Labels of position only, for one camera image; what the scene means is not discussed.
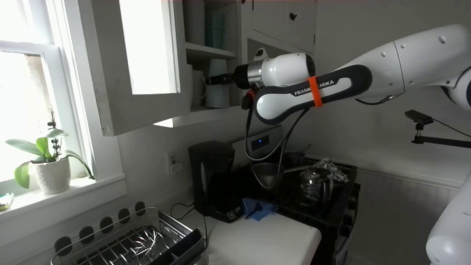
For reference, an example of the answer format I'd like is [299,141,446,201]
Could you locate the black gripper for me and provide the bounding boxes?
[208,63,252,89]

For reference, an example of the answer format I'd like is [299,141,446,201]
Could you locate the teal shelf tumblers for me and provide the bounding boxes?
[205,2,230,49]

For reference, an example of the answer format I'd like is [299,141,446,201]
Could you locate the white shelf container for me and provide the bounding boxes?
[184,0,207,46]

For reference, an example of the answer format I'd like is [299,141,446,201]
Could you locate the white glazed cabinet door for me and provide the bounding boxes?
[79,0,192,138]

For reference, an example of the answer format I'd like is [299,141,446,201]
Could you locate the patterned kitchen cloth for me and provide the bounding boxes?
[315,155,354,186]

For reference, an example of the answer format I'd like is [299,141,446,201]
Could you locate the black coffee maker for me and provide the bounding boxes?
[189,139,248,223]

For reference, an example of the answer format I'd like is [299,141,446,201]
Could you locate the blue cleaning cloth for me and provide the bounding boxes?
[240,195,280,222]

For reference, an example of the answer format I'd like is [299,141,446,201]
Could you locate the glass coffee carafe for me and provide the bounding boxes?
[298,166,336,208]

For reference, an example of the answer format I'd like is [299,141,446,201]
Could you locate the black stainless steel stove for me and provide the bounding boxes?
[230,123,364,265]

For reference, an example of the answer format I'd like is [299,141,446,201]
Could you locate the metal dish rack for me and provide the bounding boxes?
[49,198,208,265]

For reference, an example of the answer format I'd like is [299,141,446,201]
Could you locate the white flower pot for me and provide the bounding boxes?
[30,154,74,195]

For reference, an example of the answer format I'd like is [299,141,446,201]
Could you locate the green orchid plant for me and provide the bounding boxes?
[5,108,96,189]

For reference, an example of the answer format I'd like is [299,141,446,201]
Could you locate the small glass dish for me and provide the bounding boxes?
[0,191,17,213]

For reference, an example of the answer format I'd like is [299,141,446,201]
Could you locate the wrist camera with orange mount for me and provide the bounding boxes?
[240,86,260,110]

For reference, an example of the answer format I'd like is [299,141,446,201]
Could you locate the white wall cabinet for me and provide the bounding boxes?
[79,0,318,138]

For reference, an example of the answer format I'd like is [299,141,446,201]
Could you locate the orange arm strap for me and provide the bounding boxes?
[307,74,327,108]

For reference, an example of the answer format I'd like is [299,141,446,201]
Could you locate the white wall outlet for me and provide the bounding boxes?
[165,148,183,176]

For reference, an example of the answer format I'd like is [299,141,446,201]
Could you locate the black coffee maker cord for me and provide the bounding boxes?
[170,198,199,220]

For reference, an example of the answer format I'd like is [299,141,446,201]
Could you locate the white window frame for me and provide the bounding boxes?
[0,0,129,219]

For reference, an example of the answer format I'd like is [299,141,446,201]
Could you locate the black camera on mount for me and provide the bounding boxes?
[404,107,471,149]

